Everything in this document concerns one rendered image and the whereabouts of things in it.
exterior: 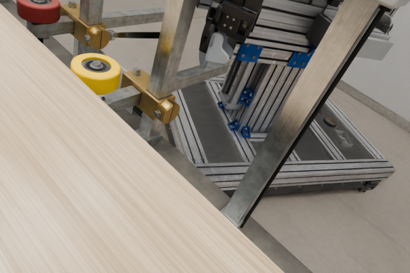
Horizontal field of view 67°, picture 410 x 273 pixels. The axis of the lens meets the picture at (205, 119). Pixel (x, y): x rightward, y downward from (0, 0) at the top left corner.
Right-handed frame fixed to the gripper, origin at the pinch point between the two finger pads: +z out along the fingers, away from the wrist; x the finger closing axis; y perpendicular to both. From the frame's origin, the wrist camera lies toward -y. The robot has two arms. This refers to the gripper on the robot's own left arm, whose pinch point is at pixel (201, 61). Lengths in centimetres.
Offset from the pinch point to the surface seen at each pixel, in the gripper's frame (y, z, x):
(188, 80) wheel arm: -2.8, 8.8, 5.6
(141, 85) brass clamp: -8.9, 6.9, -7.0
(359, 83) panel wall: 99, 77, 238
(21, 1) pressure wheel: -36.2, -0.3, -8.6
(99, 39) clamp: -24.2, 5.6, 0.2
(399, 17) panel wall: 95, 13, 240
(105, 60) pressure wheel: -13.0, -0.1, -14.6
